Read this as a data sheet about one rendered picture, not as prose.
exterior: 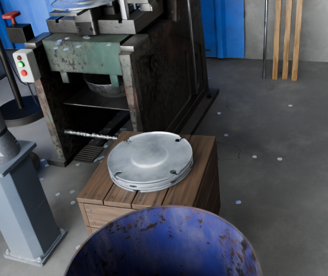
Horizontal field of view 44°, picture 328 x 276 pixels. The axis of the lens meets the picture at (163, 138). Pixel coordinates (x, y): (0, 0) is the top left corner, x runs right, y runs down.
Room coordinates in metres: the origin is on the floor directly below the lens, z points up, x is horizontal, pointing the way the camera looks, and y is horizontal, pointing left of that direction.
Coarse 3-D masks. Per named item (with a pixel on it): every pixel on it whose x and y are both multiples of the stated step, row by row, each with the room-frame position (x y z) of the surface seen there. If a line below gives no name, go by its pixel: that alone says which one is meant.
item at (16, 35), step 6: (12, 24) 1.80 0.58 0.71; (18, 24) 1.82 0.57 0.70; (24, 24) 1.81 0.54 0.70; (30, 24) 1.80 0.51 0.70; (12, 30) 1.78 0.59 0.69; (18, 30) 1.77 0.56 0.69; (24, 30) 1.76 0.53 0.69; (30, 30) 1.79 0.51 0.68; (12, 36) 1.79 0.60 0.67; (18, 36) 1.77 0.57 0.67; (24, 36) 1.76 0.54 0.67; (30, 36) 1.78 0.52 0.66; (12, 42) 1.79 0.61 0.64; (18, 42) 1.78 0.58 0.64; (24, 42) 1.76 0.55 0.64
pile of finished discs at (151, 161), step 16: (128, 144) 1.21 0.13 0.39; (144, 144) 1.20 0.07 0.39; (160, 144) 1.18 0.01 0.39; (176, 144) 1.17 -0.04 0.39; (112, 160) 1.12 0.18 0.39; (128, 160) 1.11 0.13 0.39; (144, 160) 1.09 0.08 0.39; (160, 160) 1.07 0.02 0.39; (176, 160) 1.07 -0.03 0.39; (192, 160) 1.08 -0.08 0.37; (112, 176) 1.05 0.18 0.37; (128, 176) 1.02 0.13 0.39; (144, 176) 1.01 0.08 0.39; (160, 176) 1.00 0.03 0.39; (176, 176) 1.00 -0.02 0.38
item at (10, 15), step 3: (9, 12) 1.83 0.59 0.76; (12, 12) 1.82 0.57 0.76; (15, 12) 1.81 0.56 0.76; (18, 12) 1.81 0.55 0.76; (3, 15) 1.79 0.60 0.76; (6, 15) 1.78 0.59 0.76; (9, 15) 1.77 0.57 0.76; (12, 15) 1.78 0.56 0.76; (15, 15) 1.79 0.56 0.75; (18, 15) 1.81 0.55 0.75; (3, 18) 1.79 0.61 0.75; (6, 18) 1.78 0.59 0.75; (9, 18) 1.77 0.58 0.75; (12, 18) 1.78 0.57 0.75; (12, 21) 1.80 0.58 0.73; (15, 21) 1.81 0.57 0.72
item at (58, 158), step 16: (48, 32) 1.85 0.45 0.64; (32, 48) 1.72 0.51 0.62; (48, 64) 1.78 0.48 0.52; (48, 80) 1.74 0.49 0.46; (80, 80) 1.94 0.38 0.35; (48, 96) 1.71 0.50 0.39; (64, 96) 1.80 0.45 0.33; (48, 112) 1.70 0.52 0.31; (64, 112) 1.77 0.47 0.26; (80, 112) 1.90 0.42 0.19; (96, 112) 2.01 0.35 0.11; (112, 112) 2.13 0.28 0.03; (48, 128) 1.72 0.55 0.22; (64, 128) 1.75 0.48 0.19; (80, 128) 1.87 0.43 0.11; (96, 128) 1.97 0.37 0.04; (64, 144) 1.72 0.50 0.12; (80, 144) 1.82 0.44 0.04; (48, 160) 1.72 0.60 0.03; (64, 160) 1.70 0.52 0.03
